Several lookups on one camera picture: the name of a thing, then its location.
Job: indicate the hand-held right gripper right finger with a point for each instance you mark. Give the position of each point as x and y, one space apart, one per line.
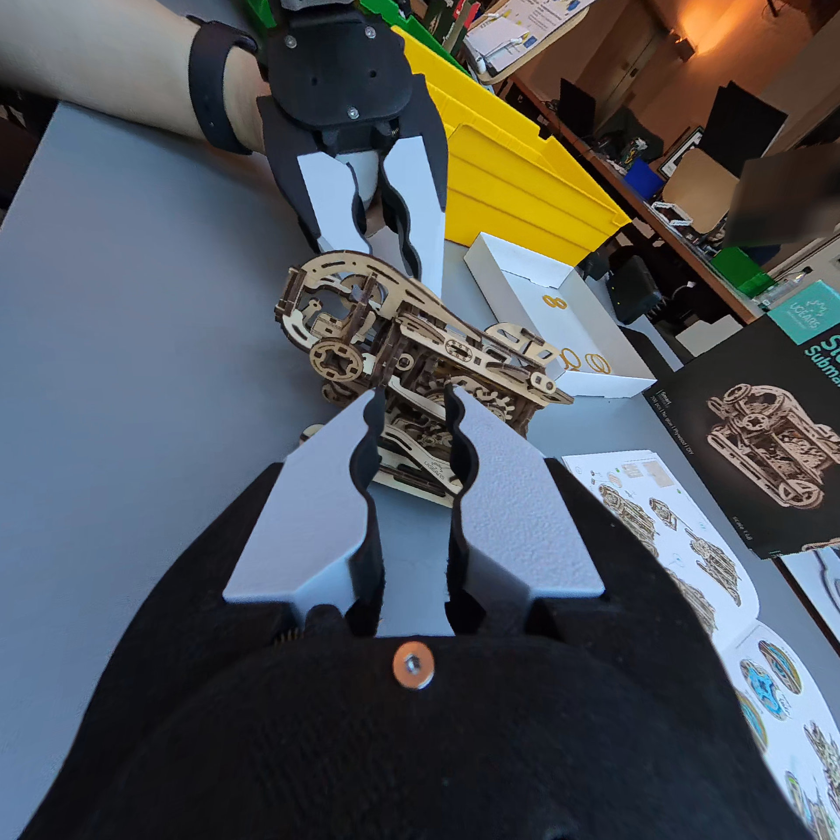
518 525

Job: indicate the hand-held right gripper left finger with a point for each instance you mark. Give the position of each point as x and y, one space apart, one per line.
308 525

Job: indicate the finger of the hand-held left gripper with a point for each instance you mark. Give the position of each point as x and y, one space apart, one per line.
325 203
423 210

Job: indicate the small wooden part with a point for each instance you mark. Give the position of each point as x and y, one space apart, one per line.
312 431

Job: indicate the wooden mechanical model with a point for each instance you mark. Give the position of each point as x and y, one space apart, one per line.
420 341

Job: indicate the person's left forearm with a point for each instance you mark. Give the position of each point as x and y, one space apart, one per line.
98 65

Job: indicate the black model kit box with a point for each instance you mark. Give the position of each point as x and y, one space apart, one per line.
695 407

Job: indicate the person's left hand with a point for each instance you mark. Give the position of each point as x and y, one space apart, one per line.
246 105

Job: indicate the green plastic bin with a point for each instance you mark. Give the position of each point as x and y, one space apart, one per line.
394 16

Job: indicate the nested yellow plastic bins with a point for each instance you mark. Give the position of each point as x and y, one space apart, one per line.
525 190

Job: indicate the group of yellow rubber bands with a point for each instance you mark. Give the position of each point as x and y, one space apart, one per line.
555 302

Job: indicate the white cardboard box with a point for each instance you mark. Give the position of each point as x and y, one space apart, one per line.
577 315

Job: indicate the black backpack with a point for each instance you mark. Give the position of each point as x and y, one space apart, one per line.
630 289

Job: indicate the blue storage box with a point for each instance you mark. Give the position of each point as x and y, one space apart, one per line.
643 178

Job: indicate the illustrated instruction booklet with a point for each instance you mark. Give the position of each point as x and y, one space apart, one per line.
738 630

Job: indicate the beige chair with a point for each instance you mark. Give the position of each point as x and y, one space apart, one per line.
702 190

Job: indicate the white paper sheet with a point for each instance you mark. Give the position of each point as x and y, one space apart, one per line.
814 590

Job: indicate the green box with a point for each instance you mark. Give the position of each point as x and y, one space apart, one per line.
738 269

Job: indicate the black monitor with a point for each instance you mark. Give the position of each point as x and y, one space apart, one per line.
741 124

